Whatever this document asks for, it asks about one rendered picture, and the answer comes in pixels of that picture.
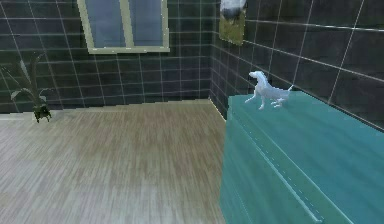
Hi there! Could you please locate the framed landscape picture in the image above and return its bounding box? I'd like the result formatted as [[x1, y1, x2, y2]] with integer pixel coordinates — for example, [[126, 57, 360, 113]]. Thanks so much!
[[218, 0, 248, 47]]

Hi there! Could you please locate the white dog figurine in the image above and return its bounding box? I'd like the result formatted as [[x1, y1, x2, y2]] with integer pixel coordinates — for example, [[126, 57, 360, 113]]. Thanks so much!
[[244, 70, 295, 111]]

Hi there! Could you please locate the teal chest of drawers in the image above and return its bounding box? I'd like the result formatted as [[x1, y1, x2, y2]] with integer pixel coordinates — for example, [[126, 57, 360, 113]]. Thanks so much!
[[218, 90, 384, 224]]

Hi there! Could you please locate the cream framed window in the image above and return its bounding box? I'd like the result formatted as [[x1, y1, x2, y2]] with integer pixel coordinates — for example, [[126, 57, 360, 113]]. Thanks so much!
[[76, 0, 171, 55]]

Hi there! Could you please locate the dark green house plant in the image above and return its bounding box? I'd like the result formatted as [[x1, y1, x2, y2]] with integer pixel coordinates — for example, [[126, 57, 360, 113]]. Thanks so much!
[[0, 52, 55, 124]]

